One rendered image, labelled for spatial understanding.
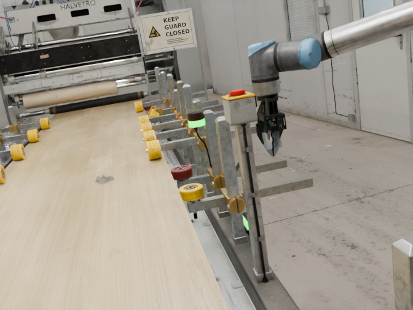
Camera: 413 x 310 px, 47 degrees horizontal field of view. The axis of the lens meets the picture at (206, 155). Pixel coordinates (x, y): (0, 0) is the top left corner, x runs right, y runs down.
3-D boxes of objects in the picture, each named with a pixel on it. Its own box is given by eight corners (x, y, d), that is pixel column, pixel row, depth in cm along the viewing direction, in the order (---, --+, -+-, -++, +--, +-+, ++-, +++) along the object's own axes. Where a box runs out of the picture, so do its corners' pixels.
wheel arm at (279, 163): (284, 166, 188) (283, 157, 187) (287, 169, 185) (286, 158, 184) (177, 189, 182) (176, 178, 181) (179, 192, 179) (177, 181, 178)
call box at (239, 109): (251, 119, 126) (247, 90, 124) (258, 123, 119) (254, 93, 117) (225, 124, 125) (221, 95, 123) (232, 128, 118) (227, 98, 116)
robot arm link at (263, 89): (247, 82, 156) (275, 77, 158) (249, 96, 157) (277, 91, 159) (255, 83, 148) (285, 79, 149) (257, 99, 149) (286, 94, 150)
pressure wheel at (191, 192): (192, 212, 163) (187, 181, 160) (212, 214, 159) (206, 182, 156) (179, 222, 157) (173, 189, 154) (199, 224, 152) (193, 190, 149)
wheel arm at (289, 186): (310, 186, 164) (309, 174, 163) (314, 189, 161) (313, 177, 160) (188, 212, 158) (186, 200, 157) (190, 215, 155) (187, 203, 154)
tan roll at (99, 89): (174, 82, 433) (172, 69, 430) (176, 83, 421) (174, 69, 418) (14, 111, 413) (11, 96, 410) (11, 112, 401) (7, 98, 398)
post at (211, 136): (230, 228, 185) (211, 108, 174) (232, 232, 182) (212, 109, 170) (220, 230, 185) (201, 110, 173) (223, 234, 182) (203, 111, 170)
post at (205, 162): (216, 205, 209) (199, 98, 197) (218, 207, 206) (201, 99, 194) (209, 206, 209) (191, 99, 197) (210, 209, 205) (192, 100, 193)
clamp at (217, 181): (220, 178, 188) (219, 166, 187) (228, 187, 175) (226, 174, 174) (207, 181, 187) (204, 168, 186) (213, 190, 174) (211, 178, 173)
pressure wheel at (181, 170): (193, 190, 186) (189, 162, 183) (197, 196, 178) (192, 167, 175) (174, 194, 185) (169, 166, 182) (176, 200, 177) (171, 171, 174)
